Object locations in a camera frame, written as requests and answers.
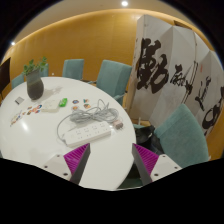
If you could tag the black wall television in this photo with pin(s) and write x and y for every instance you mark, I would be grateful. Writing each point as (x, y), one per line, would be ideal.
(4, 75)

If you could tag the colourful round badge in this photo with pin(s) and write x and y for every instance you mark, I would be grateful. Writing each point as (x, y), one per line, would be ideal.
(75, 101)
(86, 100)
(87, 106)
(74, 107)

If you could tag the white sticker sheet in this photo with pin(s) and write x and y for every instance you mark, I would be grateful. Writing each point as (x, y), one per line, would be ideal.
(16, 118)

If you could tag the small grey card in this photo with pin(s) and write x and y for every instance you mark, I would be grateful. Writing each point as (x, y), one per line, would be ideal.
(19, 100)

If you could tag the small green packet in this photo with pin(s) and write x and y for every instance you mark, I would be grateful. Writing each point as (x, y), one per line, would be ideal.
(63, 102)

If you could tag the folding screen with black calligraphy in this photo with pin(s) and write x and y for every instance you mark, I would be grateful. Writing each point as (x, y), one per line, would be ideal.
(166, 66)

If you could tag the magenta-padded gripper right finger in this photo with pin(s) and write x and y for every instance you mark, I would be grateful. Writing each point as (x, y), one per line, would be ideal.
(146, 159)

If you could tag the white power strip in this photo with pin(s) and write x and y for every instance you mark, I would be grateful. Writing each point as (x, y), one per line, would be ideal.
(86, 133)

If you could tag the teal chairs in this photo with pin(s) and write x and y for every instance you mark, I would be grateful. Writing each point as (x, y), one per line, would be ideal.
(113, 76)

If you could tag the black bag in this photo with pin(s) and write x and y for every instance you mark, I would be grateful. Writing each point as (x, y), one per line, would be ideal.
(145, 136)

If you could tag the potted plant in grey vase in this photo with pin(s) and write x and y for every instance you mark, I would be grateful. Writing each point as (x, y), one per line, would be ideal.
(35, 86)

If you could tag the flat white box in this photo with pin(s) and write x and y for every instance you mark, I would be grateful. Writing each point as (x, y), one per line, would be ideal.
(50, 105)

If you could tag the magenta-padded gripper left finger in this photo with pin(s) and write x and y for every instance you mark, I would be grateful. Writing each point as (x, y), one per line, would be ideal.
(77, 159)

